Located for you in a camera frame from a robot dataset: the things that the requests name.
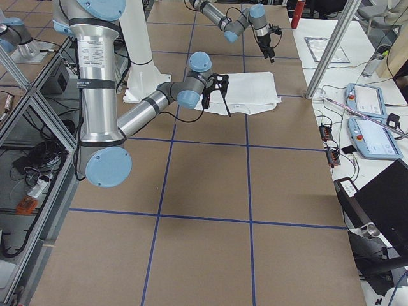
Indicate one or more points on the blue teach pendant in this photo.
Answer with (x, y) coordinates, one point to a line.
(366, 99)
(373, 141)

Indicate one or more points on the red cylinder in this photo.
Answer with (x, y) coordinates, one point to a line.
(297, 14)

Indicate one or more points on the orange device on floor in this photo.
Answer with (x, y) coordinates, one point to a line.
(26, 205)

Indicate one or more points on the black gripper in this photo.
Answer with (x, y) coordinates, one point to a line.
(264, 41)
(208, 94)

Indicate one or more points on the blue teach pendant near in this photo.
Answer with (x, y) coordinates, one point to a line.
(373, 141)

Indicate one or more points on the silver water bottle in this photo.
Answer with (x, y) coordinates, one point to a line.
(375, 60)

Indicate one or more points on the aluminium frame rail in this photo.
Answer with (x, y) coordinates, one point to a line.
(37, 145)

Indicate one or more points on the black laptop computer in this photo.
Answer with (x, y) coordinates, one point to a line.
(382, 201)

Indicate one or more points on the metal grabber stick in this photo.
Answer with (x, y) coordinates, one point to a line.
(319, 94)

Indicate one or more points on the blue teach pendant far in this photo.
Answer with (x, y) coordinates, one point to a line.
(366, 99)

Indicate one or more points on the grey aluminium frame post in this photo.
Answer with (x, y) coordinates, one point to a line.
(338, 33)

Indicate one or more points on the plastic bagged document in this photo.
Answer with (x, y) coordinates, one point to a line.
(317, 46)

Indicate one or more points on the white long-sleeve printed shirt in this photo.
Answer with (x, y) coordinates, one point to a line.
(248, 93)

